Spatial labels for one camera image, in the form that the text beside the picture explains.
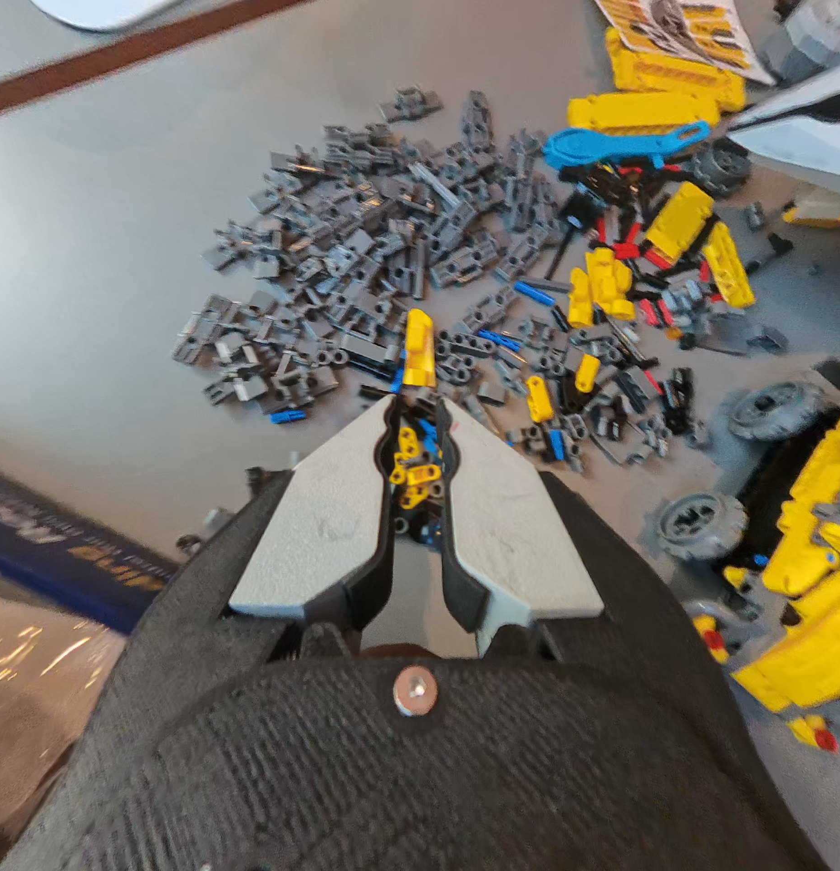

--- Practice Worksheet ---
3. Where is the yellow curved brick piece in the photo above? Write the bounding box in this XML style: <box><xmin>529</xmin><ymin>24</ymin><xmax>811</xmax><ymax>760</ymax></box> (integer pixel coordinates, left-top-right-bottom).
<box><xmin>401</xmin><ymin>308</ymin><xmax>440</xmax><ymax>390</ymax></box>
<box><xmin>568</xmin><ymin>267</ymin><xmax>594</xmax><ymax>329</ymax></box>
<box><xmin>586</xmin><ymin>247</ymin><xmax>636</xmax><ymax>321</ymax></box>

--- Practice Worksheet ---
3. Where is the grey wheel hub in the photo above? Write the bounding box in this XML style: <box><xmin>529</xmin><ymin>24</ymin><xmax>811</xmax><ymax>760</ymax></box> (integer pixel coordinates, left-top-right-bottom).
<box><xmin>688</xmin><ymin>136</ymin><xmax>754</xmax><ymax>198</ymax></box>

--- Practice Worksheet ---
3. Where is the grey brick motor block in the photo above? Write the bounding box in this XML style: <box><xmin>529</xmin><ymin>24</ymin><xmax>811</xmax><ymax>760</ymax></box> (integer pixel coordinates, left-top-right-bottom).
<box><xmin>760</xmin><ymin>0</ymin><xmax>840</xmax><ymax>83</ymax></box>

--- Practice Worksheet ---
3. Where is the grey desk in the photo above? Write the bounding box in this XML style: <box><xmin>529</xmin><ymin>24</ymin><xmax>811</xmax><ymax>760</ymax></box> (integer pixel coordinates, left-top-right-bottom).
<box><xmin>0</xmin><ymin>0</ymin><xmax>840</xmax><ymax>871</ymax></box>
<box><xmin>0</xmin><ymin>0</ymin><xmax>285</xmax><ymax>93</ymax></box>

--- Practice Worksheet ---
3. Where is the blue brick separator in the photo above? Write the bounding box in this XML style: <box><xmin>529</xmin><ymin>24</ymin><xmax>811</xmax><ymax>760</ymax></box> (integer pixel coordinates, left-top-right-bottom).
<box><xmin>542</xmin><ymin>121</ymin><xmax>713</xmax><ymax>171</ymax></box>

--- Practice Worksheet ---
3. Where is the yellow toy brick vehicle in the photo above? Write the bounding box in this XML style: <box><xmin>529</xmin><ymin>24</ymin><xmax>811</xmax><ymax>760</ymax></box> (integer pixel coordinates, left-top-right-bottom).
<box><xmin>641</xmin><ymin>381</ymin><xmax>840</xmax><ymax>753</ymax></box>

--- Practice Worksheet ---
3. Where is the yellow large frame panel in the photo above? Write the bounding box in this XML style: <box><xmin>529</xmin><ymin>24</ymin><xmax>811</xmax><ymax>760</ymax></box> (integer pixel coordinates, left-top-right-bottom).
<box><xmin>605</xmin><ymin>27</ymin><xmax>747</xmax><ymax>113</ymax></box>

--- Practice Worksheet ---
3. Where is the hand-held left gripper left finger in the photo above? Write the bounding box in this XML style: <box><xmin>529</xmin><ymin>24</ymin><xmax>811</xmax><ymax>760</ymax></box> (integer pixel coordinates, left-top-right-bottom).
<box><xmin>228</xmin><ymin>395</ymin><xmax>398</xmax><ymax>632</ymax></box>

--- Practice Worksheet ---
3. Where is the yellow wide panel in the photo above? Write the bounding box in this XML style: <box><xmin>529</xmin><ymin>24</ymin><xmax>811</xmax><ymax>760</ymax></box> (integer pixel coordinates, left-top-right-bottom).
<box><xmin>644</xmin><ymin>180</ymin><xmax>717</xmax><ymax>263</ymax></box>

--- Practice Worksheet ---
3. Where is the blue cardboard box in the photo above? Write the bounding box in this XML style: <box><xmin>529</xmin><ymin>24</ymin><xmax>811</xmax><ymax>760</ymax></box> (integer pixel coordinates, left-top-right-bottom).
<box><xmin>0</xmin><ymin>466</ymin><xmax>182</xmax><ymax>634</ymax></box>

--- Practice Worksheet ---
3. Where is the yellow thick beam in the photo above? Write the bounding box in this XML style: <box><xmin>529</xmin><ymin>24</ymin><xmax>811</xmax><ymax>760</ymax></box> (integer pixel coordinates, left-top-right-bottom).
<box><xmin>702</xmin><ymin>221</ymin><xmax>756</xmax><ymax>308</ymax></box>

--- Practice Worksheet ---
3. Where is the pile of loose brick pieces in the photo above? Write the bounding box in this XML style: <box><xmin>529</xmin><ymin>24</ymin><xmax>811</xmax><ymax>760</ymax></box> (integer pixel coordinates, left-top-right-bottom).
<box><xmin>171</xmin><ymin>85</ymin><xmax>788</xmax><ymax>477</ymax></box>

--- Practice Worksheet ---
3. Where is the yellow long panel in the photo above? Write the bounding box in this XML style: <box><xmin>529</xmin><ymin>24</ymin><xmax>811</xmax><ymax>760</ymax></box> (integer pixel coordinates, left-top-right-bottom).
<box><xmin>566</xmin><ymin>90</ymin><xmax>723</xmax><ymax>136</ymax></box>

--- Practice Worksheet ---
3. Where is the silver stand base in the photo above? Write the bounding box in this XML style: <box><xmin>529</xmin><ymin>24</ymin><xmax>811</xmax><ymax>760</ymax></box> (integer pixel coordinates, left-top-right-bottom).
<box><xmin>28</xmin><ymin>0</ymin><xmax>189</xmax><ymax>31</ymax></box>

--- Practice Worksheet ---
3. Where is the yellow grey sticker sheet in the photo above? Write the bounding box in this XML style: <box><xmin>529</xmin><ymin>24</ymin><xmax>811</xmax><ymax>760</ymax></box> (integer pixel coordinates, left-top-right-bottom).
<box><xmin>593</xmin><ymin>0</ymin><xmax>778</xmax><ymax>86</ymax></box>

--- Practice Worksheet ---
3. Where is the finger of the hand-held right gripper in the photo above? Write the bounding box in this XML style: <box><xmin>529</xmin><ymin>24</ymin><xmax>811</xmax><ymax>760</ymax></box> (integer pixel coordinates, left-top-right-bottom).
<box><xmin>722</xmin><ymin>68</ymin><xmax>840</xmax><ymax>135</ymax></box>
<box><xmin>726</xmin><ymin>121</ymin><xmax>840</xmax><ymax>200</ymax></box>

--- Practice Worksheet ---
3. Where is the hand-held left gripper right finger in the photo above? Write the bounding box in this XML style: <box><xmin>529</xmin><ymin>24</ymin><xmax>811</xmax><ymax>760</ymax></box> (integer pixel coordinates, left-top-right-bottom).
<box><xmin>435</xmin><ymin>396</ymin><xmax>606</xmax><ymax>656</ymax></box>

